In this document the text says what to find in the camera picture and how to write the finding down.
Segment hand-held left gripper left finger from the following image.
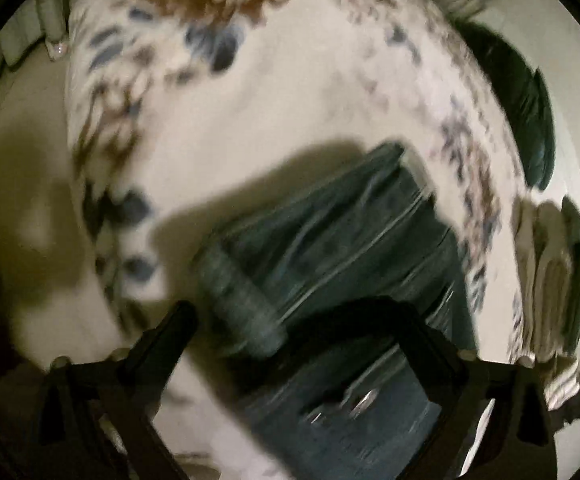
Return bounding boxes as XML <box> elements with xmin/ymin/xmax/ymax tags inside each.
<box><xmin>30</xmin><ymin>301</ymin><xmax>199</xmax><ymax>480</ymax></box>

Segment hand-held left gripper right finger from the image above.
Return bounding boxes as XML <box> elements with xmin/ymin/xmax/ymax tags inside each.
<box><xmin>392</xmin><ymin>305</ymin><xmax>561</xmax><ymax>480</ymax></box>

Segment dark blue denim pants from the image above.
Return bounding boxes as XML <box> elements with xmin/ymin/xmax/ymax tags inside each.
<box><xmin>192</xmin><ymin>141</ymin><xmax>478</xmax><ymax>480</ymax></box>

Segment pile of folded striped clothes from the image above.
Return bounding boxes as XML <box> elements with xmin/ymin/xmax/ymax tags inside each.
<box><xmin>512</xmin><ymin>195</ymin><xmax>580</xmax><ymax>411</ymax></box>

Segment dark green cushion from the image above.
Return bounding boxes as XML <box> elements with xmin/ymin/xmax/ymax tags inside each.
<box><xmin>452</xmin><ymin>17</ymin><xmax>557</xmax><ymax>188</ymax></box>

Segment white floral printed blanket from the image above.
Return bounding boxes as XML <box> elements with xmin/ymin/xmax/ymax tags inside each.
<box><xmin>64</xmin><ymin>0</ymin><xmax>536</xmax><ymax>480</ymax></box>

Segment pale green curtain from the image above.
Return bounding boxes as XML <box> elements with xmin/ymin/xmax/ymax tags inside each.
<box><xmin>0</xmin><ymin>0</ymin><xmax>73</xmax><ymax>106</ymax></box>

